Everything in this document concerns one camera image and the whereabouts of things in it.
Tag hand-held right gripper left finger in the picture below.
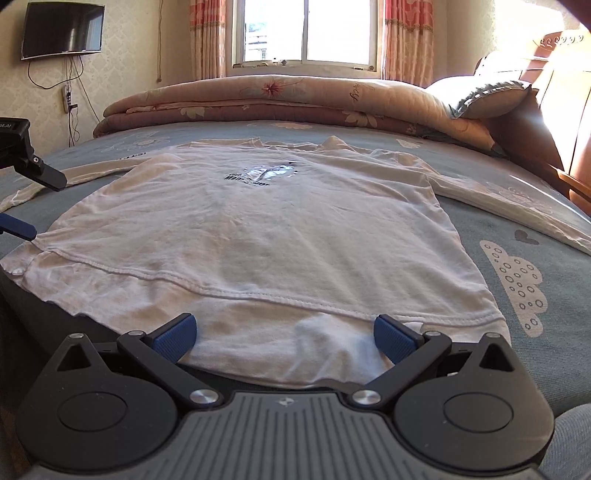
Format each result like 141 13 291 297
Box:
55 313 222 409

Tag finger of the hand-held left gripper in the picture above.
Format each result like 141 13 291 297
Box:
18 154 68 192
0 213 38 241

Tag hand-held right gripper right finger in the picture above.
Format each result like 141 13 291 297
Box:
351 315 515 409

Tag white long-sleeve printed shirt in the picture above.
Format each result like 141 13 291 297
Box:
0 136 591 388

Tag blue floral bed sheet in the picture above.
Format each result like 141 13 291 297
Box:
0 117 591 480

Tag pink striped curtain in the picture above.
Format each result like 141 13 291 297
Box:
189 0 229 81
381 0 435 88

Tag pink floral folded quilt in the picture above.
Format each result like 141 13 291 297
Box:
92 74 504 158

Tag white pillow with grey frill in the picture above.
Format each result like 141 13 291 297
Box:
425 76 539 121

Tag orange wooden headboard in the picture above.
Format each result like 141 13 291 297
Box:
475 30 591 204

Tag white-framed window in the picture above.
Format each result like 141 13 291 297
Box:
226 0 384 70

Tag black power cables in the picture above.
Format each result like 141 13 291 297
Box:
28 55 100 146

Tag black wall television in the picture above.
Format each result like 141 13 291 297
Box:
21 2 105 61

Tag thin hanging wall cord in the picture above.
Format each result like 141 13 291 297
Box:
156 0 164 85

